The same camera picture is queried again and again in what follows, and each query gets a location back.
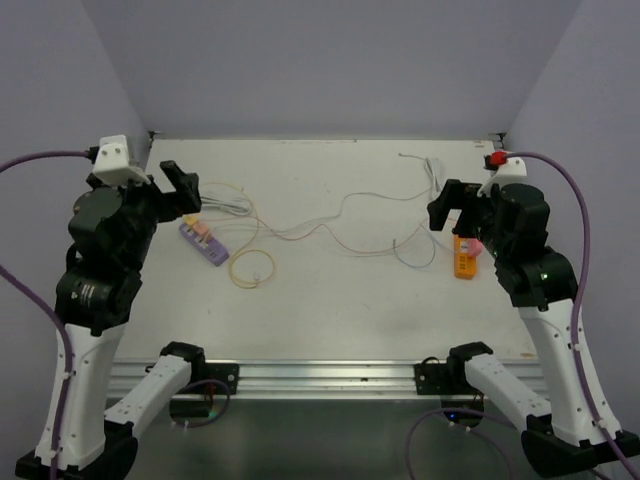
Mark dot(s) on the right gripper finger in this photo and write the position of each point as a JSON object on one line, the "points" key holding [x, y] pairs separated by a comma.
{"points": [[438, 211], [455, 195]]}

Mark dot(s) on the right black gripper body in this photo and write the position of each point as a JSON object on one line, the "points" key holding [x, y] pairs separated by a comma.
{"points": [[477, 218]]}

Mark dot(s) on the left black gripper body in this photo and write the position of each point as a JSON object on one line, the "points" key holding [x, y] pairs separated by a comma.
{"points": [[150, 203]]}

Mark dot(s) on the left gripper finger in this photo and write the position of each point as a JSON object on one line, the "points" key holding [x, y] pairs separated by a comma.
{"points": [[191, 199], [173, 173]]}

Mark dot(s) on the pink charger plug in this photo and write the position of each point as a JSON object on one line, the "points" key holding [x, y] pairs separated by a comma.
{"points": [[201, 228]]}

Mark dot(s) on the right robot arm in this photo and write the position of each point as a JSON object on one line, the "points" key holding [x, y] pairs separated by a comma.
{"points": [[572, 429]]}

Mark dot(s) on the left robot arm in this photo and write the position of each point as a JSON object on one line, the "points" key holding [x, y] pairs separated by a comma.
{"points": [[111, 229]]}

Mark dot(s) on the pink plug on orange strip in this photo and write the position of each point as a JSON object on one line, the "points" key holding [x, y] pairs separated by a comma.
{"points": [[471, 247]]}

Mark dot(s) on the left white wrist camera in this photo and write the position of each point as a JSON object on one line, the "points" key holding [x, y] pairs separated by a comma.
{"points": [[114, 164]]}

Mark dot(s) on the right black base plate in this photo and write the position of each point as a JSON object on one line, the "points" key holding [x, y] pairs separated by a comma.
{"points": [[433, 377]]}

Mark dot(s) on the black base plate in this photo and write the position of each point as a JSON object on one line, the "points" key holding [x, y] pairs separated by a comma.
{"points": [[433, 377], [224, 372]]}

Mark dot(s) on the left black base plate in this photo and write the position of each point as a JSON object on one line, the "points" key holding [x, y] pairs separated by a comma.
{"points": [[224, 372]]}

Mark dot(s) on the aluminium mounting rail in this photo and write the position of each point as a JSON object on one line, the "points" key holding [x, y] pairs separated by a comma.
{"points": [[321, 380]]}

